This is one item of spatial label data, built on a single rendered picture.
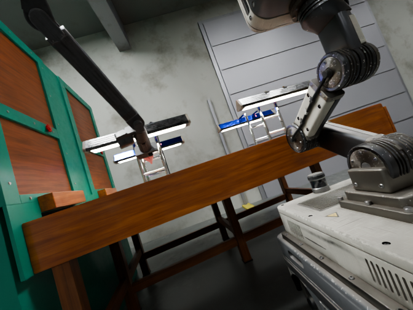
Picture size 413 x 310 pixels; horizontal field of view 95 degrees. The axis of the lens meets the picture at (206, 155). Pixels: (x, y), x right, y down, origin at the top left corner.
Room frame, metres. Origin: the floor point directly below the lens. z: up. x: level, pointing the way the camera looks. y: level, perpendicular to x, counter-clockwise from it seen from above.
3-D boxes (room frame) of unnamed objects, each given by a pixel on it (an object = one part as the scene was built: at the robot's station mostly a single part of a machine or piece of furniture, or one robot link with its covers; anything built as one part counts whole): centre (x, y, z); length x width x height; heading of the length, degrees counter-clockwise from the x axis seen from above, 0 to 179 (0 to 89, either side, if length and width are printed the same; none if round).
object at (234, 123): (1.87, -0.49, 1.08); 0.62 x 0.08 x 0.07; 103
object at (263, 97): (1.33, -0.61, 1.08); 0.62 x 0.08 x 0.07; 103
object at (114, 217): (0.94, -0.15, 0.67); 1.81 x 0.12 x 0.19; 103
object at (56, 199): (0.96, 0.75, 0.83); 0.30 x 0.06 x 0.07; 13
